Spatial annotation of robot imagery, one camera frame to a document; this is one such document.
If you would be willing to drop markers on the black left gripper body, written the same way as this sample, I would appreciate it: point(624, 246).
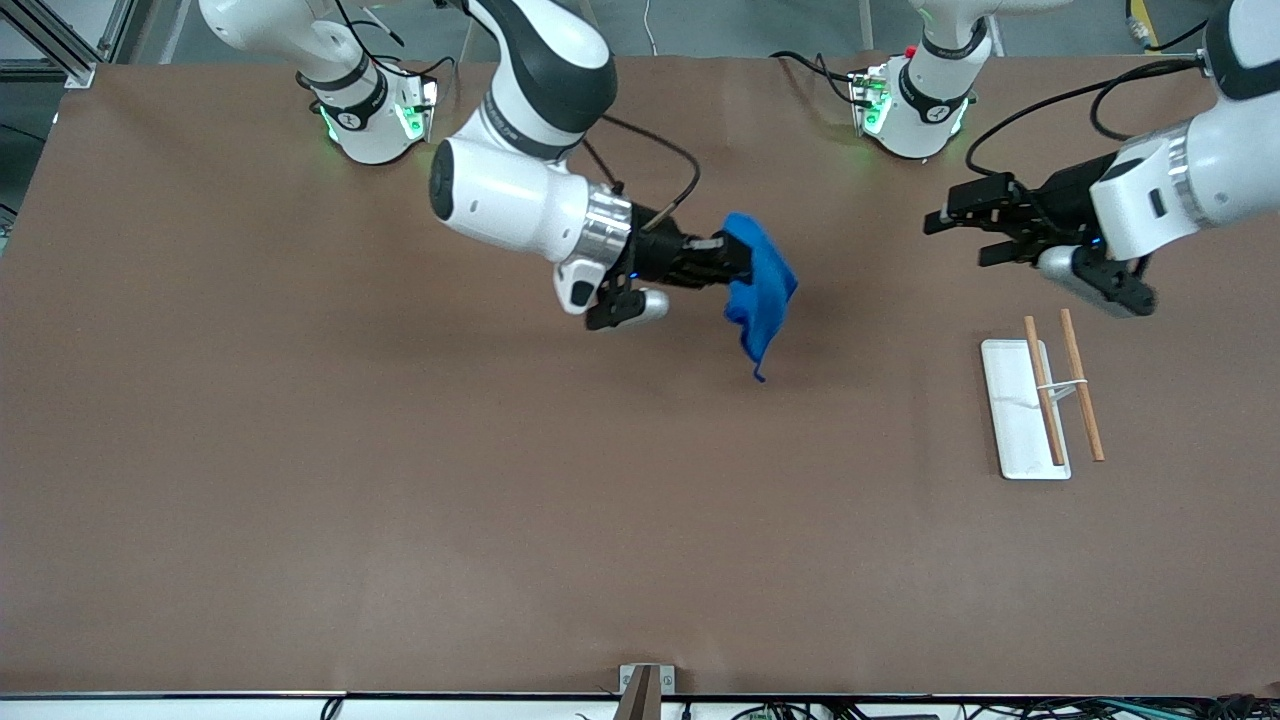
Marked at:
point(1068, 203)

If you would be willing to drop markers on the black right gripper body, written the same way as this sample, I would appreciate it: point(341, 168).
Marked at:
point(663, 253)

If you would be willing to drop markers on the blue towel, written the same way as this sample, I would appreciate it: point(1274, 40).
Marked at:
point(765, 280)

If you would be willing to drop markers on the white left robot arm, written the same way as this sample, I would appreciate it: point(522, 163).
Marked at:
point(1220, 160)

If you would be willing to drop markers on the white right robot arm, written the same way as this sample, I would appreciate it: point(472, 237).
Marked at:
point(500, 190)

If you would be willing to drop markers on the white towel rack base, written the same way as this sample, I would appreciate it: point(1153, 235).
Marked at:
point(1015, 430)

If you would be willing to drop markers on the grey metal post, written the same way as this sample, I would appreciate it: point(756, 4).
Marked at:
point(865, 25)

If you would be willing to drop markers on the metal table edge bracket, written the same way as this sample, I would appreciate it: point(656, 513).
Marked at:
point(630, 678)

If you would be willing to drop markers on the aluminium frame profile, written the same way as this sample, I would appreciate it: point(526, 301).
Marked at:
point(75, 65)

